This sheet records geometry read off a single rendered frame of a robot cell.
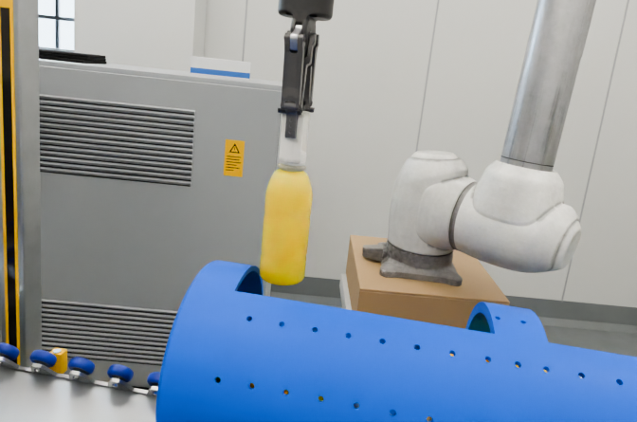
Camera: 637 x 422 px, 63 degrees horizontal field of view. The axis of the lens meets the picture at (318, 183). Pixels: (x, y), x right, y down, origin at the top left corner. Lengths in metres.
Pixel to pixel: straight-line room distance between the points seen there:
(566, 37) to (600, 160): 2.79
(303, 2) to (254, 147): 1.40
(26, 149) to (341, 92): 2.34
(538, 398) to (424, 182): 0.56
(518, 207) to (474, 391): 0.46
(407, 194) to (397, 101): 2.24
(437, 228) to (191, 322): 0.60
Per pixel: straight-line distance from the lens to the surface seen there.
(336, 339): 0.67
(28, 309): 1.39
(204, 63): 2.23
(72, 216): 2.33
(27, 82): 1.26
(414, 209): 1.14
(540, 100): 1.07
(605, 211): 3.94
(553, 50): 1.08
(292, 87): 0.69
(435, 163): 1.13
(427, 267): 1.18
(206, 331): 0.69
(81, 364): 1.06
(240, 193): 2.12
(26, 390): 1.11
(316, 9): 0.71
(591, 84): 3.74
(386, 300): 1.12
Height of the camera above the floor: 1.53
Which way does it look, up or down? 12 degrees down
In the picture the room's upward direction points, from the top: 6 degrees clockwise
